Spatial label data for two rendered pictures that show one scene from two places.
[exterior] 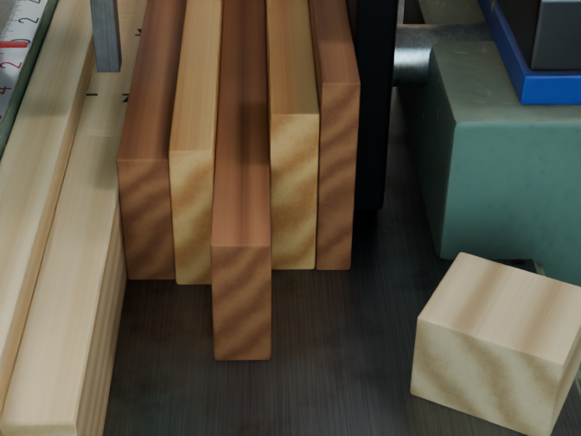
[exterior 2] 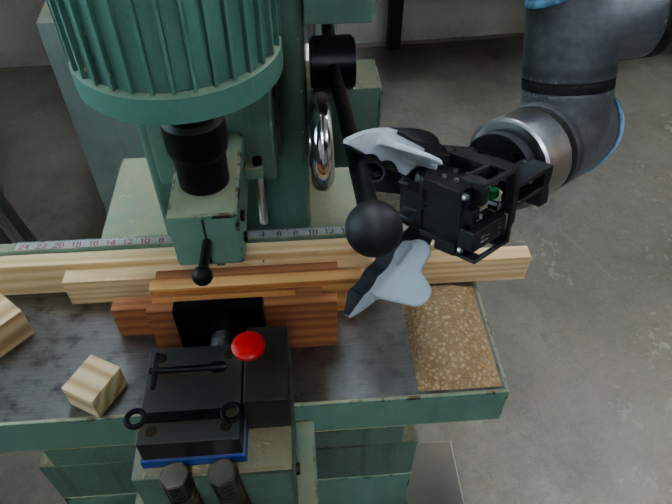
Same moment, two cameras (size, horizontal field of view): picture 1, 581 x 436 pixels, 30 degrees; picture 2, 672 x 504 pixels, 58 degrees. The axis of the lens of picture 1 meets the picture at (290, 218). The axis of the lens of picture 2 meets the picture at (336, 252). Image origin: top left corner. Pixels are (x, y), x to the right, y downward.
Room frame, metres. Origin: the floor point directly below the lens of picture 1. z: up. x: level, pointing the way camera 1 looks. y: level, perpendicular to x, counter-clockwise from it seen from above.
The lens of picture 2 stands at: (0.50, -0.41, 1.47)
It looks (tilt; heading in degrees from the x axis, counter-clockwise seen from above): 46 degrees down; 88
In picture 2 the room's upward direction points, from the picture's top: straight up
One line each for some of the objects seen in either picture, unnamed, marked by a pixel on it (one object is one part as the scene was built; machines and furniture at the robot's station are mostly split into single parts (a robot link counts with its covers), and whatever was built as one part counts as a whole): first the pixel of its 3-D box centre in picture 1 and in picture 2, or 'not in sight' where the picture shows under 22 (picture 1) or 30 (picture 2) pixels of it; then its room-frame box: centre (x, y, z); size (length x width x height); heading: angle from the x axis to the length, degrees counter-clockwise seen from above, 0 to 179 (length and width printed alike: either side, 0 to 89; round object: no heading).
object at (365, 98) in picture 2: not in sight; (343, 115); (0.53, 0.26, 1.02); 0.09 x 0.07 x 0.12; 2
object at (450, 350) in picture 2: not in sight; (449, 325); (0.64, -0.01, 0.92); 0.14 x 0.09 x 0.04; 92
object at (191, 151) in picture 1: (206, 65); (258, 295); (0.43, 0.04, 0.93); 0.24 x 0.01 x 0.06; 2
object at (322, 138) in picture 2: not in sight; (320, 141); (0.50, 0.21, 1.02); 0.12 x 0.03 x 0.12; 92
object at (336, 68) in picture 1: (322, 55); (246, 325); (0.42, -0.01, 0.94); 0.20 x 0.01 x 0.08; 2
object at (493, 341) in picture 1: (501, 343); (95, 385); (0.26, -0.07, 0.92); 0.05 x 0.04 x 0.03; 64
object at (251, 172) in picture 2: not in sight; (256, 191); (0.43, 0.13, 1.00); 0.02 x 0.02 x 0.10; 2
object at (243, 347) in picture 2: not in sight; (248, 346); (0.43, -0.10, 1.02); 0.03 x 0.03 x 0.01
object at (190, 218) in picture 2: not in sight; (214, 201); (0.38, 0.09, 1.03); 0.14 x 0.07 x 0.09; 92
